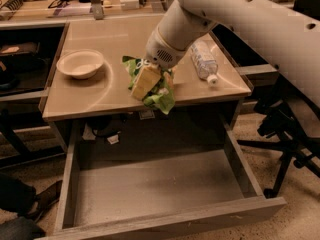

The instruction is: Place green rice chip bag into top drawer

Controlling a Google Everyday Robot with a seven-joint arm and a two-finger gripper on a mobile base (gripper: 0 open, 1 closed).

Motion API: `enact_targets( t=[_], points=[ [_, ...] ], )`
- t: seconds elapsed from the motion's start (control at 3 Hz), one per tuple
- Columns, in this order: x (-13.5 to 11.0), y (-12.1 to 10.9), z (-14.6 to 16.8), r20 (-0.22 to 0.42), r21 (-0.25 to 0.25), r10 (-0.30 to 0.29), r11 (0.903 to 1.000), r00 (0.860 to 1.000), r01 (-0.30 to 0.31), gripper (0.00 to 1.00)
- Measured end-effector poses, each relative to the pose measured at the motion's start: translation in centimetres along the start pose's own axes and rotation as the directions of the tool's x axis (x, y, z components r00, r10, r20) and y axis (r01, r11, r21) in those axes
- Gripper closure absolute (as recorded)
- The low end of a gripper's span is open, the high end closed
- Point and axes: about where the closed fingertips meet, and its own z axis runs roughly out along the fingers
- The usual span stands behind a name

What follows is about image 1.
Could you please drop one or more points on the yellow foam padded gripper finger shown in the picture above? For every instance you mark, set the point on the yellow foam padded gripper finger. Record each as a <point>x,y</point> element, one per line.
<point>147,78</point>

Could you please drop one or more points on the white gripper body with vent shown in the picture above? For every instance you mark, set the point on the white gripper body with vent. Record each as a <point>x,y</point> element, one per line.
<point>159,52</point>

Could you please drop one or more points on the green rice chip bag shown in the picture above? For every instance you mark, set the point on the green rice chip bag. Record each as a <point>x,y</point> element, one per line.
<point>161,96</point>

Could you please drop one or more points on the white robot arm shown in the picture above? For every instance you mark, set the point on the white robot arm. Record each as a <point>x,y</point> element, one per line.
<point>284,38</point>

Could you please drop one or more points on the wooden cabinet with glossy top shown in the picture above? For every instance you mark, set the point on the wooden cabinet with glossy top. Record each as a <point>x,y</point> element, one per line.
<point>107,91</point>

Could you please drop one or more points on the open grey wooden drawer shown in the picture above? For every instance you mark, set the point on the open grey wooden drawer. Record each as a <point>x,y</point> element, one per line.
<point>164,179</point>

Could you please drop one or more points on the clear plastic water bottle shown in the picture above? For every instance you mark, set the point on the clear plastic water bottle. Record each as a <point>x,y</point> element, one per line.
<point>204,62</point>

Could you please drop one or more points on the white paper bowl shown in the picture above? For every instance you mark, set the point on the white paper bowl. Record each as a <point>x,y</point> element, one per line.
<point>81,64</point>

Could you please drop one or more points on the dark shoe of person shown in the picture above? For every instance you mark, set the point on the dark shoe of person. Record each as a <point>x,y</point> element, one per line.
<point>42,202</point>

